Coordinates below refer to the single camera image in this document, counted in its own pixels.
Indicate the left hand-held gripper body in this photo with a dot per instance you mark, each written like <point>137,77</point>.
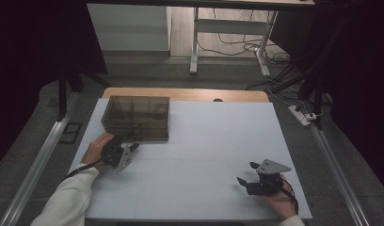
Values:
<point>113,155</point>

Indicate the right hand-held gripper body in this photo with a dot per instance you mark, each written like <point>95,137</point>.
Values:
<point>265,185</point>

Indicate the brown transparent drawer box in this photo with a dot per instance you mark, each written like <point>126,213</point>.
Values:
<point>135,117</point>

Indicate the person's left hand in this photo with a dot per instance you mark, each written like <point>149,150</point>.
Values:
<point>94,150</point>

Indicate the person's right hand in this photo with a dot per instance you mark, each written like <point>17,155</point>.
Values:
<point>279,204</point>

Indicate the white table mat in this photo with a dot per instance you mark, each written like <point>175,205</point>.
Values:
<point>196,157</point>

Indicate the white power strip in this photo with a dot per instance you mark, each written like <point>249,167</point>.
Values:
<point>298,115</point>

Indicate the wooden table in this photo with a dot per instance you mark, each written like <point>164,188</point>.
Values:
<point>180,94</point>

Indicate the black table grommet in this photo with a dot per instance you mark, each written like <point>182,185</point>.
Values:
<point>217,100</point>

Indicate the white plug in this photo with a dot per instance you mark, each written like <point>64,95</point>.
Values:
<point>311,116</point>

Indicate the white cabinet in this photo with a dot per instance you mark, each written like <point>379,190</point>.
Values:
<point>130,28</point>

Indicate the black curtain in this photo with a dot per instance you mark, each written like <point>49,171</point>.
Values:
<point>30,62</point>
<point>356,78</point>

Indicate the white-legged desk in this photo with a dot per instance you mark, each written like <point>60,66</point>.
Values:
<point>231,26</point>

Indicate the black floor frame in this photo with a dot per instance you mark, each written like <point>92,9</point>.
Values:
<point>71,138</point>

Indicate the aluminium floor rail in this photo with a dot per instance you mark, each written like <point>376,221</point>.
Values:
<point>334,169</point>
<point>39,163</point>

